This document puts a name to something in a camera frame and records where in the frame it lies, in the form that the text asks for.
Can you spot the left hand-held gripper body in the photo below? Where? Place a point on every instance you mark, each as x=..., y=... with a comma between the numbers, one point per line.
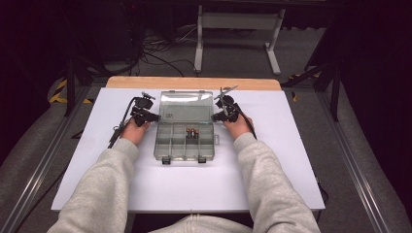
x=141, y=108

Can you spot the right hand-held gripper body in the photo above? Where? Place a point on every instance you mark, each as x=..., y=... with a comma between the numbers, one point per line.
x=230, y=106

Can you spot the transparent grey plastic organizer box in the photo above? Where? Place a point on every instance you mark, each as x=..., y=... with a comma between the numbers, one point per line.
x=184, y=129

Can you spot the person's right hand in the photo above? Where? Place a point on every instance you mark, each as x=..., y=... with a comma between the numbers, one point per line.
x=239, y=127

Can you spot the person's left hand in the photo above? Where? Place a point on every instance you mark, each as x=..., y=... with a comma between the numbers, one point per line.
x=134, y=132

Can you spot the white table board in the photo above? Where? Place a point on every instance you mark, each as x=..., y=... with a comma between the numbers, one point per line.
x=181, y=184

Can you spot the black tripod stand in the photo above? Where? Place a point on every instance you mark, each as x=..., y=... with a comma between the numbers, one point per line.
x=333, y=87
x=69, y=87

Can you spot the yellow black floor tape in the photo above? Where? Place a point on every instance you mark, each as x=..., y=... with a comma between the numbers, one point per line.
x=60, y=93

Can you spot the person's torso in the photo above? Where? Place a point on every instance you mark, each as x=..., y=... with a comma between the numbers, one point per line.
x=200, y=225

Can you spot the aluminium floor rail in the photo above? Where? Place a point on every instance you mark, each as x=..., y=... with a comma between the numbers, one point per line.
x=356, y=174
x=35, y=174

